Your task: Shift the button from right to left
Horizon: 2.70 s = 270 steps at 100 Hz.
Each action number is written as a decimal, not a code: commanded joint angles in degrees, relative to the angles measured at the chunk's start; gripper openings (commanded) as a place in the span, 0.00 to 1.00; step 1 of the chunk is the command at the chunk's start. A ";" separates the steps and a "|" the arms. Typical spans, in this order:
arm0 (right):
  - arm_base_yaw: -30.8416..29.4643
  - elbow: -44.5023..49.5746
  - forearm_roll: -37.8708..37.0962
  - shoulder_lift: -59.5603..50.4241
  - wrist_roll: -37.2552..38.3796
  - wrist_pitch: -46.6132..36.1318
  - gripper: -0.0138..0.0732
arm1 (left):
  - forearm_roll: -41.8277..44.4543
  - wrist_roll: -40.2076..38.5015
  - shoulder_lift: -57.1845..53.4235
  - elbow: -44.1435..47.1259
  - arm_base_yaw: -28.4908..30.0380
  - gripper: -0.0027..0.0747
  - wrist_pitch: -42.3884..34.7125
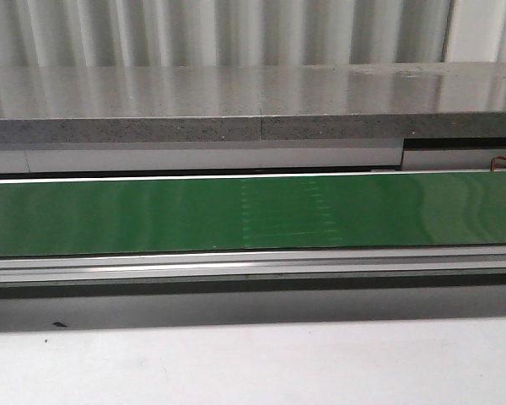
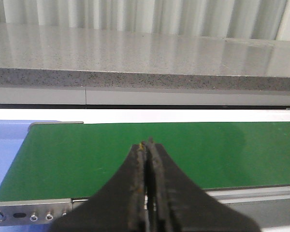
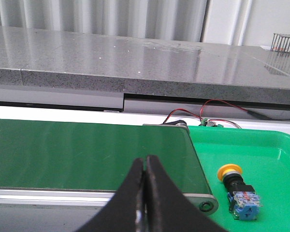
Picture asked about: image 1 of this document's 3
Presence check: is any green conveyor belt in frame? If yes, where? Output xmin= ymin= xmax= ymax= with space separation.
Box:
xmin=0 ymin=171 xmax=506 ymax=257

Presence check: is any white corrugated curtain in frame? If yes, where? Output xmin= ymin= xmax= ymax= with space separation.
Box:
xmin=0 ymin=1 xmax=506 ymax=67

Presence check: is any aluminium conveyor frame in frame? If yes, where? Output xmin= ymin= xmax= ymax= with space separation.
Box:
xmin=0 ymin=167 xmax=506 ymax=296

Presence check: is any grey stone counter ledge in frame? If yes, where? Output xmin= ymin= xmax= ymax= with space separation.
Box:
xmin=0 ymin=62 xmax=506 ymax=146

